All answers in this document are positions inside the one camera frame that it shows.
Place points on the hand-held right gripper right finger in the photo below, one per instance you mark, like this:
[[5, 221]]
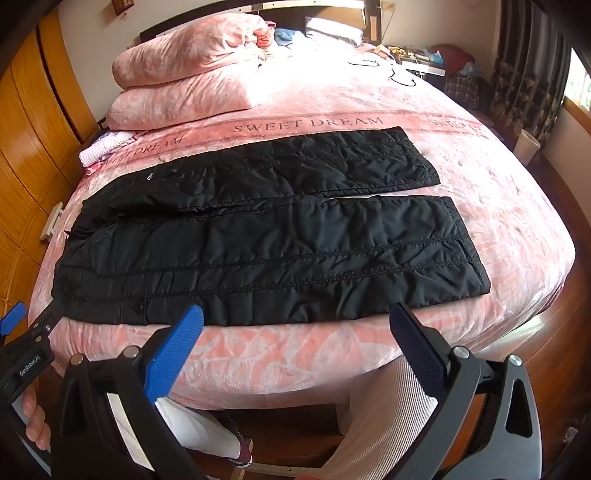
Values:
[[418, 346]]

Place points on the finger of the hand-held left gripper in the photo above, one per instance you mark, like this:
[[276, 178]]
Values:
[[45, 321], [13, 319]]

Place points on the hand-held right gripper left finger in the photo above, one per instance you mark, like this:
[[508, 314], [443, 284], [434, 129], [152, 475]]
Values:
[[178, 355]]

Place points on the black quilted pants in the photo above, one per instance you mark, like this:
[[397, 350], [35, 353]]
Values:
[[277, 258]]

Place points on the person's left hand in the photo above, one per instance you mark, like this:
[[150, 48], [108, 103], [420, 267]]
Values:
[[34, 417]]

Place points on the person's left leg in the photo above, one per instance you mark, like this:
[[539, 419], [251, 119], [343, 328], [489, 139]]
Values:
[[198, 429]]

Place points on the person's leg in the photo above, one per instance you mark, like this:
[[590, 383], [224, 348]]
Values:
[[369, 415], [198, 429]]

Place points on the person's right leg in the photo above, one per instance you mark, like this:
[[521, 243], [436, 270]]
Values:
[[369, 415]]

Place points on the small white stool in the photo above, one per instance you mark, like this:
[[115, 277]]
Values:
[[51, 222]]

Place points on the dark red shoe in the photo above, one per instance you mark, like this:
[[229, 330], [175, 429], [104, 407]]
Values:
[[241, 445]]

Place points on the pink leaf-print bed blanket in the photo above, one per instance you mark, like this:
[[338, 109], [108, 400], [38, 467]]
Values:
[[485, 240]]

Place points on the pink folded cloth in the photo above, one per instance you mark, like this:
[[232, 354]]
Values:
[[91, 169]]

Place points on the wooden wardrobe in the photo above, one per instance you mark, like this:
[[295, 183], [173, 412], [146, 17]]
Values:
[[32, 152]]

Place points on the white pink checked cloth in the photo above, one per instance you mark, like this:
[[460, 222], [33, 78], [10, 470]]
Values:
[[104, 148]]

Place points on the white waste bin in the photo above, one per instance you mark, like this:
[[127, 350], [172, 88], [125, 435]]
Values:
[[526, 144]]

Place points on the pink leaf-print pillow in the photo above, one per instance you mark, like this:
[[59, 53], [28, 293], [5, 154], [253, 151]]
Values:
[[184, 104], [194, 50]]

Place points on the plaid cloth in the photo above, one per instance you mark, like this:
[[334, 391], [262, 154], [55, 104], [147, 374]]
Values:
[[461, 92]]

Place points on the cluttered bedside table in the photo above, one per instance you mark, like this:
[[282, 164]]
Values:
[[406, 57]]

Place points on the red bag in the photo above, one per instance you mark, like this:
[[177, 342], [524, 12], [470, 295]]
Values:
[[455, 56]]

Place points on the dark patterned curtain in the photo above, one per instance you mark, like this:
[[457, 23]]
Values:
[[526, 69]]

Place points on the window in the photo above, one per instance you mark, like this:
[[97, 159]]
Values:
[[581, 83]]

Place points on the white grey pillow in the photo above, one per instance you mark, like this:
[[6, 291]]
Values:
[[334, 30]]

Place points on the dark wooden headboard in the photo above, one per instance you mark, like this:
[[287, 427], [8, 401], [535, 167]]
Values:
[[194, 19]]

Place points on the blue cloth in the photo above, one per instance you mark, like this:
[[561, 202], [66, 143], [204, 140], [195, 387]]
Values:
[[285, 37]]

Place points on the brown lattice wall ornament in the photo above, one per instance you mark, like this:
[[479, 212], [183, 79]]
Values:
[[122, 7]]

